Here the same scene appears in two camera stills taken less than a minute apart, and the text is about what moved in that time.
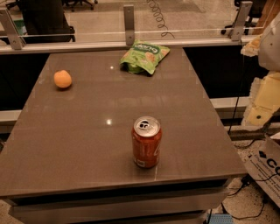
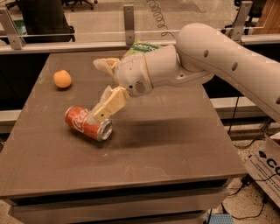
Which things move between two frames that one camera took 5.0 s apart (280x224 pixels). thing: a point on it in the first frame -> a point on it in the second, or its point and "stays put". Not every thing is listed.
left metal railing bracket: (16, 40) stays put
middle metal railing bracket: (129, 17) stays put
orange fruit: (62, 79) stays put
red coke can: (146, 139) -> (80, 118)
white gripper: (270, 49) -> (132, 75)
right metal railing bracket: (238, 26) stays put
